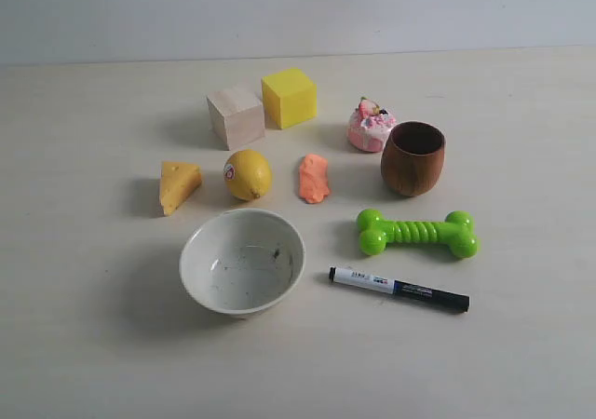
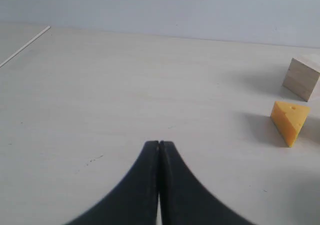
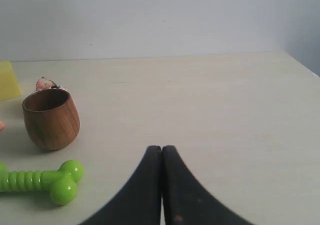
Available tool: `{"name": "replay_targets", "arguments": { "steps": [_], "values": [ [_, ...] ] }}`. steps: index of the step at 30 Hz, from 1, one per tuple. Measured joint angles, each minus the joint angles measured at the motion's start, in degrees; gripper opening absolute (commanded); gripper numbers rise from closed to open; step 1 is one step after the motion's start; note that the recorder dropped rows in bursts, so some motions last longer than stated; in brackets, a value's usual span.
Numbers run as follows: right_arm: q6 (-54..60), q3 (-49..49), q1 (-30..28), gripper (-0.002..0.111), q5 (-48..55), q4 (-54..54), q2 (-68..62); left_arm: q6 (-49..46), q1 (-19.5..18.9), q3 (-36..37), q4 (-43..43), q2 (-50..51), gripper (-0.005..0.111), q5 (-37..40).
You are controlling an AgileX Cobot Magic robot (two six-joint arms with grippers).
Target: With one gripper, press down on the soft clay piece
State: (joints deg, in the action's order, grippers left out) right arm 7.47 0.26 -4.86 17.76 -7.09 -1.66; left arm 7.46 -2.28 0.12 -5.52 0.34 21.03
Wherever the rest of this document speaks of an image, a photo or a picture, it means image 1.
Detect white ceramic bowl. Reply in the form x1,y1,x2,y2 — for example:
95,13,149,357
179,209,305,318

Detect brown wooden cup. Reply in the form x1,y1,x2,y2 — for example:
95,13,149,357
381,121,446,197

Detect yellow cheese wedge toy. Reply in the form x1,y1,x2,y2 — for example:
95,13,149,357
159,161,202,216

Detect yellow foam cube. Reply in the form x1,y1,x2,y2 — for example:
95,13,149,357
261,68,318,129

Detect orange squishy toy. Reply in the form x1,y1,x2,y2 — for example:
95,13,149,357
299,154,331,204

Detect light wooden cube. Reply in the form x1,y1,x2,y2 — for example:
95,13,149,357
206,86,265,150

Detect yellow lemon with sticker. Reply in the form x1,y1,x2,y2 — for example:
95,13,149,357
223,149,273,201

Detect pink toy cupcake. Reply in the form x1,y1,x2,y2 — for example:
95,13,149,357
347,97,398,153

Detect green bone dog toy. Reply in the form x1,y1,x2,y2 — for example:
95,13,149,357
357,209,480,259

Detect black white marker pen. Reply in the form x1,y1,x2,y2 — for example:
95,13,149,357
329,267,470,313

